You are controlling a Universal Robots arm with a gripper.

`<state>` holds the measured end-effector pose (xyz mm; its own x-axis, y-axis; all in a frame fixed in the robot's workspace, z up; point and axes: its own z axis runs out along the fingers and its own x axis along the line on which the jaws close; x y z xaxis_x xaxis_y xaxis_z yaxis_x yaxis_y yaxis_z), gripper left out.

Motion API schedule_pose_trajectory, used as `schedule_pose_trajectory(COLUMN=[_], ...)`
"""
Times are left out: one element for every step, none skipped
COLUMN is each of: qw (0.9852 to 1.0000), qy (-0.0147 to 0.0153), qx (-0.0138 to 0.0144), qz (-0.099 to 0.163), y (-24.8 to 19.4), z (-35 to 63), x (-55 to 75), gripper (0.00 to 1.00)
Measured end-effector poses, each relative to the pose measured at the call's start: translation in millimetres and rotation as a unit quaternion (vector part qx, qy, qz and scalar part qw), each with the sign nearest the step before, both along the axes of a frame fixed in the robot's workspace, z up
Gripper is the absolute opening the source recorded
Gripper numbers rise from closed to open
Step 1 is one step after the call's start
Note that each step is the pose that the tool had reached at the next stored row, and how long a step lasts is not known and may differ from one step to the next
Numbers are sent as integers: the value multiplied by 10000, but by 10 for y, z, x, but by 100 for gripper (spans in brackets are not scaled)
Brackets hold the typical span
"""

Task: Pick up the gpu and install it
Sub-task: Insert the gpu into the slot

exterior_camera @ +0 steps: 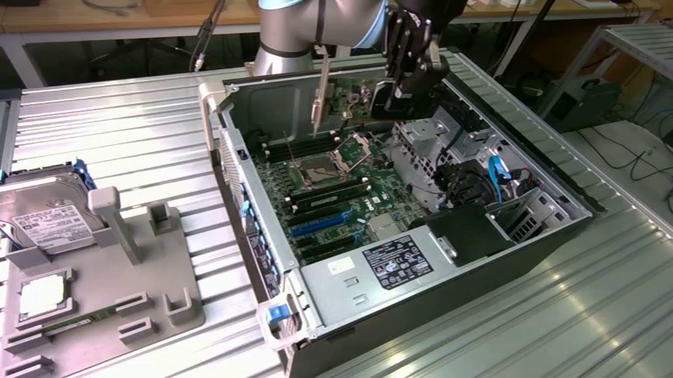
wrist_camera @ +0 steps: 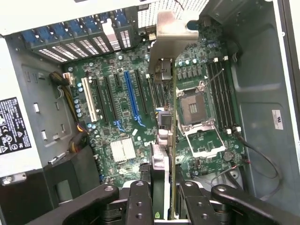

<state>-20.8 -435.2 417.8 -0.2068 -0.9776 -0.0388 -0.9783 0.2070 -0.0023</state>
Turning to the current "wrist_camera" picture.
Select silver chipset heatsink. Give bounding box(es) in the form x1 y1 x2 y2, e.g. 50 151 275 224
110 137 137 164

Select black fan shroud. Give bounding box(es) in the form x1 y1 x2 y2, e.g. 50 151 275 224
43 145 104 211

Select green motherboard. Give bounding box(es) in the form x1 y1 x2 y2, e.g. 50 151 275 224
62 23 247 188

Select CPU socket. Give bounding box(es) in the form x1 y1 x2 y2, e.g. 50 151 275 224
175 88 215 128

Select long black expansion slot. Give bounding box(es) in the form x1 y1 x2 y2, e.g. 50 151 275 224
92 77 110 125
134 69 149 116

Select blue expansion slot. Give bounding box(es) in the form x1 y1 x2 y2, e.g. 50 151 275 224
123 70 143 124

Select black RAM slot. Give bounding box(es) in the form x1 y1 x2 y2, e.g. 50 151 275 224
216 60 237 131
207 62 228 132
220 58 242 130
211 61 233 131

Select white expansion slot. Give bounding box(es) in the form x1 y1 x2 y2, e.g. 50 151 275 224
81 77 98 123

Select white case sticker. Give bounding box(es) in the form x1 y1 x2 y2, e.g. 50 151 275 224
271 109 284 130

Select open black PC case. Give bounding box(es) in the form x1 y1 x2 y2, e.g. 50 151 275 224
0 0 300 225

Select thin locking lever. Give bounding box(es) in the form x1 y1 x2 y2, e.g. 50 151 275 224
205 68 225 85

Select silver power supply unit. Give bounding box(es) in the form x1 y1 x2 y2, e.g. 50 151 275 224
0 35 79 186

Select black vented slot cover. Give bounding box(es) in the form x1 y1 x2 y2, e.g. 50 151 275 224
75 38 99 57
35 46 68 63
50 43 79 60
116 25 135 50
90 35 113 53

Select blue card retention latch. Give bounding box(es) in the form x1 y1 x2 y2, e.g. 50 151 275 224
38 25 59 44
22 29 44 49
55 22 73 39
114 9 132 28
70 18 89 37
85 15 104 33

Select black curved wire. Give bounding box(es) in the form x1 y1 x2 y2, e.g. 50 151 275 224
236 131 282 201

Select yellow and black power wires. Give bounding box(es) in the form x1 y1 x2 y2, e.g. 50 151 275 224
49 71 91 154

